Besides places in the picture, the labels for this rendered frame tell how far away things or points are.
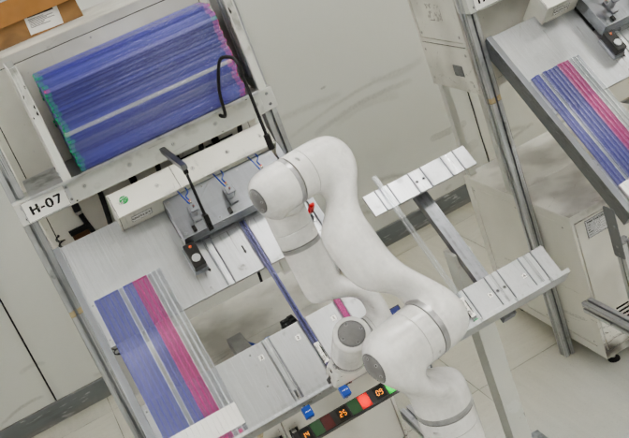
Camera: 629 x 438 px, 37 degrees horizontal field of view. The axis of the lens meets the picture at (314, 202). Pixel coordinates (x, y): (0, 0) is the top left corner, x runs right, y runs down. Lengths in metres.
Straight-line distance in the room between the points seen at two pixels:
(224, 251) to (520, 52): 1.12
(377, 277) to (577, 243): 1.40
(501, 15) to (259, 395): 1.50
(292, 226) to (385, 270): 0.27
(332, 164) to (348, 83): 2.58
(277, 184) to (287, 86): 2.52
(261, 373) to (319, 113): 2.12
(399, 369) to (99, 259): 1.12
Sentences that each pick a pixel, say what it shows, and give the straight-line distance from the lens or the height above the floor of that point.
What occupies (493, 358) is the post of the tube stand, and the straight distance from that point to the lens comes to 2.80.
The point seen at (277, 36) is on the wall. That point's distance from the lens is 4.24.
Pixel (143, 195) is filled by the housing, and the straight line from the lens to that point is 2.59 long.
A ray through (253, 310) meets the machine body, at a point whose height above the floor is 0.62.
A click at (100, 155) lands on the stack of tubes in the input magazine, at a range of 2.55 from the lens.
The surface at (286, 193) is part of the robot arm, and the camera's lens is 1.79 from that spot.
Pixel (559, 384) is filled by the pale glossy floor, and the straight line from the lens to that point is 3.40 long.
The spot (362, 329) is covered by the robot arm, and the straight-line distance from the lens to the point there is 2.05.
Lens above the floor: 2.03
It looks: 22 degrees down
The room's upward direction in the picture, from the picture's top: 21 degrees counter-clockwise
